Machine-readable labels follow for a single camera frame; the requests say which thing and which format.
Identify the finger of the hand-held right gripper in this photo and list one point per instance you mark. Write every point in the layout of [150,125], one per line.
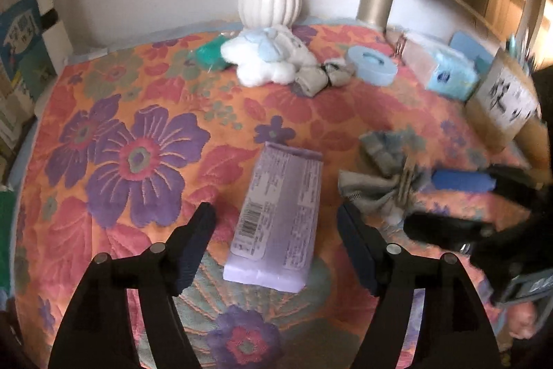
[462,180]
[445,228]

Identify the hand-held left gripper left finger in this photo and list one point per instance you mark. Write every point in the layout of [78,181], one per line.
[196,248]

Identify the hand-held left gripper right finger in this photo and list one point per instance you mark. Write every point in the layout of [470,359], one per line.
[358,252]

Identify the grey plaid hair bow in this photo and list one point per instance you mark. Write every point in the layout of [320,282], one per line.
[376,189]

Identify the purple snack packet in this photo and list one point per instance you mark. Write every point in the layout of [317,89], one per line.
[276,217]

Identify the person's right hand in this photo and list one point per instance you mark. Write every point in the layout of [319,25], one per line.
[525,321]

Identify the brown box with white label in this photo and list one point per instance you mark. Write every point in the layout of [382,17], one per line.
[497,109]

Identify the light blue tissue pack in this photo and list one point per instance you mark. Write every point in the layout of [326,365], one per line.
[449,77]

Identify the floral woven blanket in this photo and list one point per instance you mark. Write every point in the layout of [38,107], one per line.
[129,135]

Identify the pink tissue pack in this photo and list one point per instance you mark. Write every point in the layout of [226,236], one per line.
[417,55]

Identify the light blue card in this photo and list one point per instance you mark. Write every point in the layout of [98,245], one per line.
[468,44]

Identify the metal binder clips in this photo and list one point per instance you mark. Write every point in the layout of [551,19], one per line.
[399,44]

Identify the grey rolled sock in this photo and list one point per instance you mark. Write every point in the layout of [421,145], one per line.
[309,81]
[339,73]

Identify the green tissue packet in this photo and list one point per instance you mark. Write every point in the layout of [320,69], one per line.
[5,235]

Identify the teal green packet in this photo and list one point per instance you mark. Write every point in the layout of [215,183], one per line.
[211,53]

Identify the small white blue plush toy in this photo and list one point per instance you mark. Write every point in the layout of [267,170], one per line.
[263,62]

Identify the row of upright books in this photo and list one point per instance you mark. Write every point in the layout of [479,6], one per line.
[13,118]

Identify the white box with black band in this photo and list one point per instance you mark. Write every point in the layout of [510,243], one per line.
[54,27]

